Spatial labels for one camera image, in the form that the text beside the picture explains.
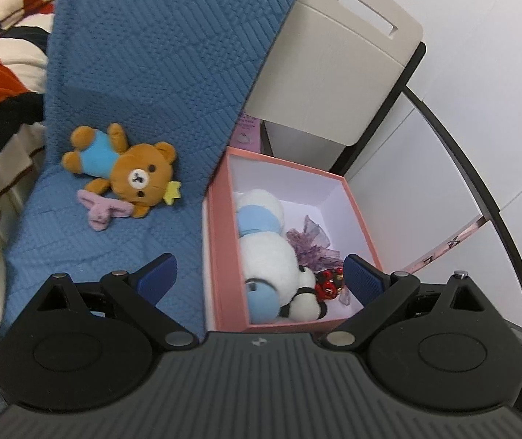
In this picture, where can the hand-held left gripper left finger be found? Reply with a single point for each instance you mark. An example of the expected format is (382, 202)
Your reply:
(158, 276)

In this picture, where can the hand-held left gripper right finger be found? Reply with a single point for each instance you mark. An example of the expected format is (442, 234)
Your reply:
(364, 279)

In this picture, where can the red and black plush toy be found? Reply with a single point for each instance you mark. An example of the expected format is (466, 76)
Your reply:
(329, 284)

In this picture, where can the black and white panda plush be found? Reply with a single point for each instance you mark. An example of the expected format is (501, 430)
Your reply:
(304, 302)

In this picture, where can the pink cardboard box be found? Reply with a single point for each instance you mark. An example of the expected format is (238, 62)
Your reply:
(224, 247)

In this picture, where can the white and blue plush toy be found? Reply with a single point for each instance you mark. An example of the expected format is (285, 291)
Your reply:
(263, 247)

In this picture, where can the pink box lid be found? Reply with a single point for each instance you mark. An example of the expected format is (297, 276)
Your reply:
(443, 249)

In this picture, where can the small pink plush toy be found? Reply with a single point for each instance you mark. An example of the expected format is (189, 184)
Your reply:
(101, 210)

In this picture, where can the brown bear plush toy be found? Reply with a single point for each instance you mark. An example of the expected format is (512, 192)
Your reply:
(133, 173)

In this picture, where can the pink paper bag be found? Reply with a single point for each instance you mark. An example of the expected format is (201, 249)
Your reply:
(246, 133)

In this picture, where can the blue textured mat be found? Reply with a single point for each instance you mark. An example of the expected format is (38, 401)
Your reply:
(151, 55)

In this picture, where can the red black striped blanket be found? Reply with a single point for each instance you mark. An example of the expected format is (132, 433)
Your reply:
(0, 55)

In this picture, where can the black curved frame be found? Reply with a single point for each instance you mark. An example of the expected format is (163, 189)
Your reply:
(480, 178)

